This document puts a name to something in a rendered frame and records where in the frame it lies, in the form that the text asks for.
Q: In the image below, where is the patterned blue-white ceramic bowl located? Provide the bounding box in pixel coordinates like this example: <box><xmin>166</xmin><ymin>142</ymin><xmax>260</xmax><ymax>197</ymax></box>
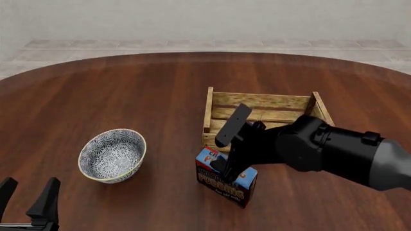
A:
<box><xmin>78</xmin><ymin>128</ymin><xmax>148</xmax><ymax>185</ymax></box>

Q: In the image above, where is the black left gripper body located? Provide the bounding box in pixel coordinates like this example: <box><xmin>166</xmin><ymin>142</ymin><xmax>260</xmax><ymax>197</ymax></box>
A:
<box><xmin>0</xmin><ymin>218</ymin><xmax>61</xmax><ymax>231</ymax></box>

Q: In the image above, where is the flat plate on black stalk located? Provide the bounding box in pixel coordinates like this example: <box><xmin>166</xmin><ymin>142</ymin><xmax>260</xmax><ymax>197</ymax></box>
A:
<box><xmin>214</xmin><ymin>102</ymin><xmax>253</xmax><ymax>148</ymax></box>

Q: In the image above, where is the wooden slat tray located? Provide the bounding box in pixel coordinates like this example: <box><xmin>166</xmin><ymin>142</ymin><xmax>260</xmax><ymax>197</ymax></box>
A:
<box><xmin>202</xmin><ymin>87</ymin><xmax>335</xmax><ymax>148</ymax></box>

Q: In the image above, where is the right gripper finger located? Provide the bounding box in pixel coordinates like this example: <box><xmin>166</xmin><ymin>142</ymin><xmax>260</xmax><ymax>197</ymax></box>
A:
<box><xmin>209</xmin><ymin>160</ymin><xmax>227</xmax><ymax>171</ymax></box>
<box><xmin>224</xmin><ymin>170</ymin><xmax>240</xmax><ymax>184</ymax></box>

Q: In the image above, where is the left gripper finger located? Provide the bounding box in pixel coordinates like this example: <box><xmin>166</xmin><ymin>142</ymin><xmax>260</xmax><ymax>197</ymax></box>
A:
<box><xmin>25</xmin><ymin>176</ymin><xmax>62</xmax><ymax>223</ymax></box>
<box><xmin>0</xmin><ymin>177</ymin><xmax>19</xmax><ymax>219</ymax></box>

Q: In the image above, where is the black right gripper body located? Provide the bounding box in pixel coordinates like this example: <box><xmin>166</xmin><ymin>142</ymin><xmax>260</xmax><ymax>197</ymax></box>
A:
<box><xmin>223</xmin><ymin>121</ymin><xmax>268</xmax><ymax>175</ymax></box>

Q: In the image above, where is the chocolate pudding box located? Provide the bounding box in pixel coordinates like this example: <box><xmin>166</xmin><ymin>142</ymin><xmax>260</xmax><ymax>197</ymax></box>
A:
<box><xmin>195</xmin><ymin>145</ymin><xmax>259</xmax><ymax>210</ymax></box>

